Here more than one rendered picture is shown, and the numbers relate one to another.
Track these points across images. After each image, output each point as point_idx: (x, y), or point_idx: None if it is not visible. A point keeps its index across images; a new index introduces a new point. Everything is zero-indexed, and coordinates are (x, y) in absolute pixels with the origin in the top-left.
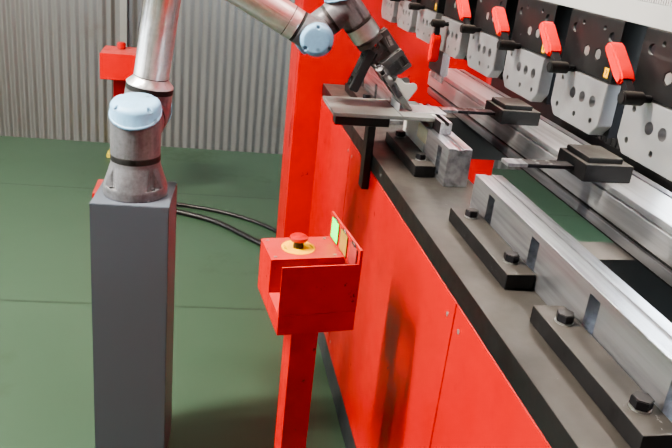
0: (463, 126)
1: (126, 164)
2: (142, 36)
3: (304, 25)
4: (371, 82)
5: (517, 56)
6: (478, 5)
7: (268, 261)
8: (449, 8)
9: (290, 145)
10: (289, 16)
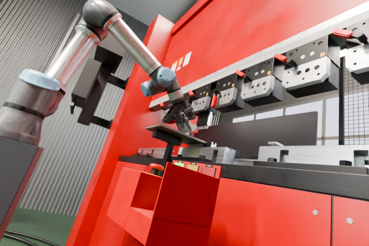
0: None
1: (16, 107)
2: (60, 56)
3: (161, 67)
4: (148, 151)
5: (295, 70)
6: (246, 74)
7: (134, 176)
8: (219, 88)
9: (94, 184)
10: (155, 60)
